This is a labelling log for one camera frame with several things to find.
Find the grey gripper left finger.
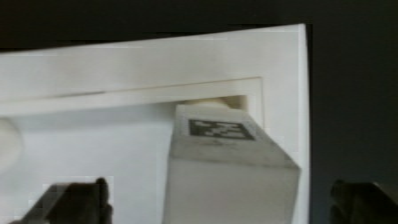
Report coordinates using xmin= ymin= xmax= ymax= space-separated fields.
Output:
xmin=9 ymin=178 xmax=114 ymax=224

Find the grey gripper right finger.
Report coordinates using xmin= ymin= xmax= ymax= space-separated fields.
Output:
xmin=329 ymin=180 xmax=398 ymax=224

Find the white table leg with tag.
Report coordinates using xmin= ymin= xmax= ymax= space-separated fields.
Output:
xmin=162 ymin=99 xmax=300 ymax=224

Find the white square tabletop part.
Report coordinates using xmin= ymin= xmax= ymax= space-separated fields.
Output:
xmin=0 ymin=25 xmax=309 ymax=224

